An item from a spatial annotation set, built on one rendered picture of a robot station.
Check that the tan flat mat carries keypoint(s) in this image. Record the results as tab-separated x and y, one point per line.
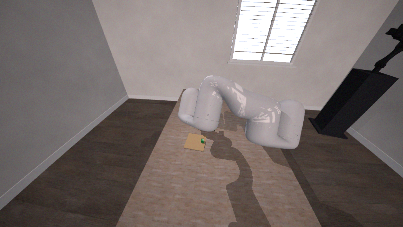
194	142

